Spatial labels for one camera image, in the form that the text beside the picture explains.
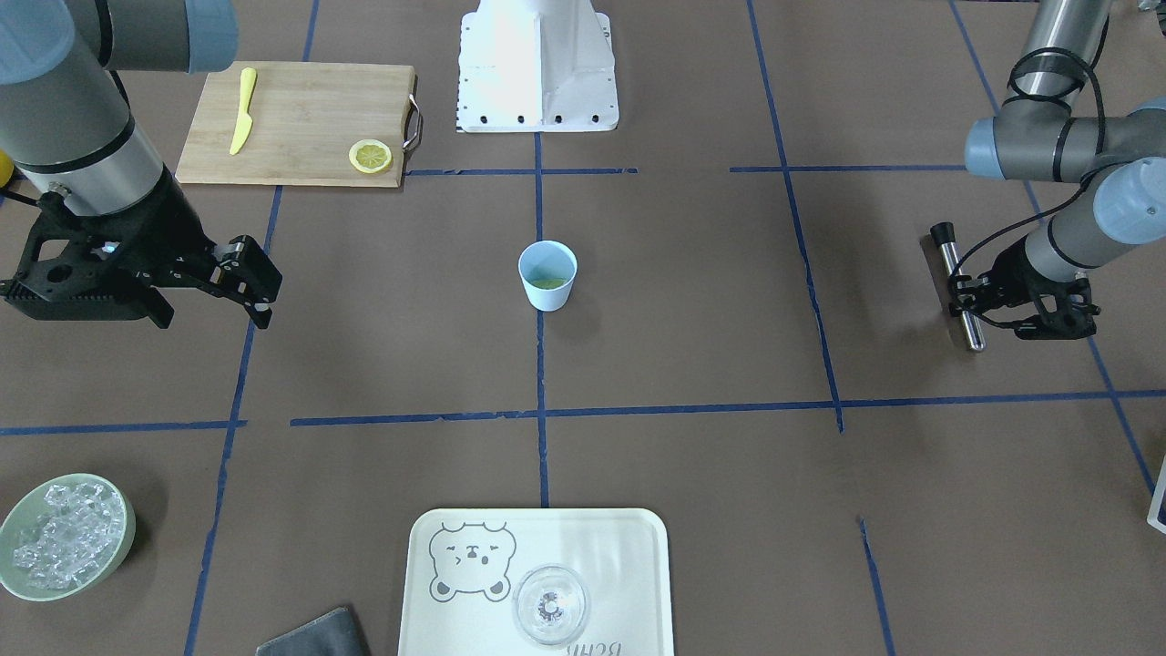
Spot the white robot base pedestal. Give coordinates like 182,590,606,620
455,1,620,134

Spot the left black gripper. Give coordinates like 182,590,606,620
946,242,1038,320

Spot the grey folded cloth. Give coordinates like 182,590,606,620
255,607,368,655

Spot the cream bear tray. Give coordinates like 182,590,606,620
396,509,675,655

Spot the steel muddler black tip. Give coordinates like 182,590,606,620
929,223,986,354

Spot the wooden cutting board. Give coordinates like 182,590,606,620
175,61,421,190

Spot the whole yellow lemon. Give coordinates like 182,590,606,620
0,150,15,190

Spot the green bowl of ice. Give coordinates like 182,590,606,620
1,473,136,602

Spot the clear wine glass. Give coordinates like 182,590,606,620
514,564,591,648

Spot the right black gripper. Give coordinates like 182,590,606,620
119,172,282,331

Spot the yellow plastic knife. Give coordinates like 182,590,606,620
229,68,258,155

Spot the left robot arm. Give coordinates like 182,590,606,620
946,1,1165,340

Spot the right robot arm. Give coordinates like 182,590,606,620
1,1,282,329

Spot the light blue plastic cup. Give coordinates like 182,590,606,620
517,240,578,313

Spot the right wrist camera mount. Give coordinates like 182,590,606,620
3,190,176,329

